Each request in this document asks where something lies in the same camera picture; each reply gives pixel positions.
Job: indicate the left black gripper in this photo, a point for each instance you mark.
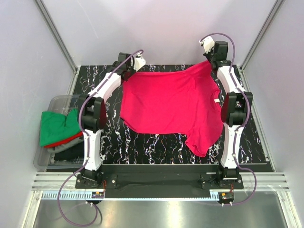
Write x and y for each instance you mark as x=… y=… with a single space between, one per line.
x=133 y=70

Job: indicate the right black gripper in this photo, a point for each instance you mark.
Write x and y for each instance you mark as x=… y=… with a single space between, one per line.
x=207 y=53

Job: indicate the pink t shirt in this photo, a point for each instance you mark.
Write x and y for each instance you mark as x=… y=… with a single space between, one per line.
x=175 y=102

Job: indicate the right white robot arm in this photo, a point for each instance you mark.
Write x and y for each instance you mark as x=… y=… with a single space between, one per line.
x=235 y=112

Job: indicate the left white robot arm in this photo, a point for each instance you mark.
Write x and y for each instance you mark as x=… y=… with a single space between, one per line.
x=111 y=81

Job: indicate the red t shirt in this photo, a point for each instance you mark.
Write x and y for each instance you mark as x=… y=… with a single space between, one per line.
x=64 y=141

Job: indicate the grey t shirt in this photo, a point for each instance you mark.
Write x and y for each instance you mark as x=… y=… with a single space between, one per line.
x=65 y=146

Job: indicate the green t shirt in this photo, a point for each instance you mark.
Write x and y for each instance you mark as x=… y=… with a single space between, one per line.
x=56 y=127

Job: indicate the black t shirt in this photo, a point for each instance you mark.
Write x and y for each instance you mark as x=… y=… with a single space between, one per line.
x=72 y=154

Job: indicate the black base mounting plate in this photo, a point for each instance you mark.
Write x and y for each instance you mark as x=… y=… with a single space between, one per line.
x=186 y=189

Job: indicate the clear plastic bin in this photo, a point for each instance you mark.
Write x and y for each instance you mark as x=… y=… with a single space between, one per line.
x=84 y=122

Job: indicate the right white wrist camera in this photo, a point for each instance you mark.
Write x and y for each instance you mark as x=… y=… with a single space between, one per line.
x=207 y=43

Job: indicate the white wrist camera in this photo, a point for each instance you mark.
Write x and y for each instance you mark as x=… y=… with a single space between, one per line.
x=207 y=43
x=138 y=62

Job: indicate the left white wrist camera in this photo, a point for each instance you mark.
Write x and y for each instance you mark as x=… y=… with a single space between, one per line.
x=138 y=62

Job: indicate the right aluminium frame post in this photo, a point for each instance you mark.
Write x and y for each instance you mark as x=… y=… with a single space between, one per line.
x=262 y=32

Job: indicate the aluminium frame post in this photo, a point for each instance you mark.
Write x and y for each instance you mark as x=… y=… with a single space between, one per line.
x=53 y=30
x=262 y=32

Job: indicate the left aluminium frame post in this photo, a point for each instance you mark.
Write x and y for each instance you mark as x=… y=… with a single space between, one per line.
x=53 y=30

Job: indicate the aluminium front rail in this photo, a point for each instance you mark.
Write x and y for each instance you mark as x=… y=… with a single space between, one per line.
x=264 y=181

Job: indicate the white slotted cable duct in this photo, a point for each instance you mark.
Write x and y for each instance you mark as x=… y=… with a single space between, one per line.
x=132 y=196

